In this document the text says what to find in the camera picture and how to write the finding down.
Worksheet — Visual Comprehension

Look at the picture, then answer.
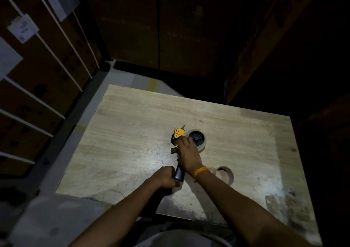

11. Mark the person's right hand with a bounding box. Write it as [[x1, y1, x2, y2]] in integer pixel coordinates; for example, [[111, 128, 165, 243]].
[[176, 136, 203, 176]]

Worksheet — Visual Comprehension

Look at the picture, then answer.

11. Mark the white paper label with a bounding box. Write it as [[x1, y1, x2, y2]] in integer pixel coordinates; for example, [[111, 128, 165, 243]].
[[47, 0, 80, 22], [7, 14, 39, 44], [0, 38, 23, 76]]

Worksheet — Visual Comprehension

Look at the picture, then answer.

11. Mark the tilted dark cardboard box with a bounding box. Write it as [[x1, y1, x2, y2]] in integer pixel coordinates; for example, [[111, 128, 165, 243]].
[[224, 0, 323, 104]]

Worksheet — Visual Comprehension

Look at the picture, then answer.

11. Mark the brown tape roll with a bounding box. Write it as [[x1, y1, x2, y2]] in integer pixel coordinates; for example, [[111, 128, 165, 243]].
[[216, 166, 235, 186]]

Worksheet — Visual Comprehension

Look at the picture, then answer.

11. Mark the orange wristband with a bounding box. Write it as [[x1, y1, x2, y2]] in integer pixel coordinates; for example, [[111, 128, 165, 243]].
[[193, 167, 208, 182]]

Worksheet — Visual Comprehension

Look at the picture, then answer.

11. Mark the large dark cardboard box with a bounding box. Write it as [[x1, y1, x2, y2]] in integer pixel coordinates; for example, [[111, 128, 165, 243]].
[[159, 0, 246, 78], [85, 0, 160, 69]]

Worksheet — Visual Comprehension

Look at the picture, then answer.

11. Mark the black and yellow tape dispenser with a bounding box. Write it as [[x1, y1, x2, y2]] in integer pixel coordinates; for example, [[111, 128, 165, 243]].
[[170, 124, 187, 184]]

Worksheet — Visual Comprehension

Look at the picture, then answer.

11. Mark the person's right forearm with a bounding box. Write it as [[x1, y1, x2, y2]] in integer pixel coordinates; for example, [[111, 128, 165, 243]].
[[195, 170, 315, 247]]

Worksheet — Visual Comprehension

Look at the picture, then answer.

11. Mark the person's left forearm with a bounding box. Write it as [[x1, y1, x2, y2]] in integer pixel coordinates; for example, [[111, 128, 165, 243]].
[[68, 177, 164, 247]]

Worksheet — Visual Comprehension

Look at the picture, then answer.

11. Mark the clear packing tape roll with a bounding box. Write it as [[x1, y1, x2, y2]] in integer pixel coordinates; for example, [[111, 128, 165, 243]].
[[187, 129, 206, 153]]

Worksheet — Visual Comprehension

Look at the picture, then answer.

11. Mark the strapped brown cardboard box stack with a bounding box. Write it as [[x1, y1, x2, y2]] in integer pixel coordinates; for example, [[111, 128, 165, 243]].
[[0, 0, 103, 177]]

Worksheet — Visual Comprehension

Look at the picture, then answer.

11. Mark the person's left hand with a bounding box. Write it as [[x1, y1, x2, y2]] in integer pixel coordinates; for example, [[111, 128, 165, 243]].
[[151, 166, 181, 189]]

